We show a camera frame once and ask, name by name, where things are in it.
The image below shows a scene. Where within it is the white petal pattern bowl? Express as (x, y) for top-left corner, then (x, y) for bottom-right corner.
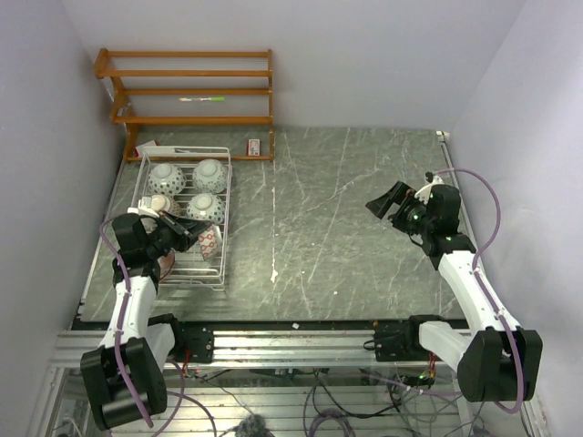
(192, 158), (228, 194)

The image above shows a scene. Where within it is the green white pen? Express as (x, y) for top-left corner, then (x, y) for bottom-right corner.
(179, 96), (226, 102)

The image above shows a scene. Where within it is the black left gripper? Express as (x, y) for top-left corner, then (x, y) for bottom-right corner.
(144, 210), (210, 258)

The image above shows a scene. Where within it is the olive leaf pattern bowl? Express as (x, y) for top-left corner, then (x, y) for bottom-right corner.
(147, 163), (187, 197)

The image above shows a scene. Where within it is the white wire dish rack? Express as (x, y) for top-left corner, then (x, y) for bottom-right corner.
(128, 146), (232, 290)

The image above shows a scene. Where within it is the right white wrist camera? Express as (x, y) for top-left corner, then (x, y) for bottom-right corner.
(414, 172), (444, 205)

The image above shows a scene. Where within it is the blue floral pattern bowl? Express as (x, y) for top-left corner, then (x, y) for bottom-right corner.
(186, 193), (226, 225)

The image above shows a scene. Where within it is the blue triangle pattern bowl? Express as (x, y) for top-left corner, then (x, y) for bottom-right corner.
(197, 225), (223, 261)

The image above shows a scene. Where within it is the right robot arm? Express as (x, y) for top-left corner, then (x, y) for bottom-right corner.
(365, 177), (543, 402)

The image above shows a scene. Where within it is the aluminium mounting rail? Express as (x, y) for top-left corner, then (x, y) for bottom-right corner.
(49, 330), (484, 370)

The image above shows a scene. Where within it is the red white small box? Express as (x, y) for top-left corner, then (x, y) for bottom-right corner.
(247, 138), (261, 157)

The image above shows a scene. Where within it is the wooden shelf rack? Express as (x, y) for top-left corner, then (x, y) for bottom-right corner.
(93, 47), (275, 162)

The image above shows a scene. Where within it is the red patterned bowl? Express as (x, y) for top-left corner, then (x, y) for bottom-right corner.
(158, 251), (175, 276)

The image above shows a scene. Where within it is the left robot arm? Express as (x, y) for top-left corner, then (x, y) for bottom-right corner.
(80, 211), (211, 432)

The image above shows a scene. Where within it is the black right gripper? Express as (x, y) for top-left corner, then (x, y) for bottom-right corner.
(366, 181), (435, 236)

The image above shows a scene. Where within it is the brown geometric pattern bowl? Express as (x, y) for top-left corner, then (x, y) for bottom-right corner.
(141, 194), (181, 217)

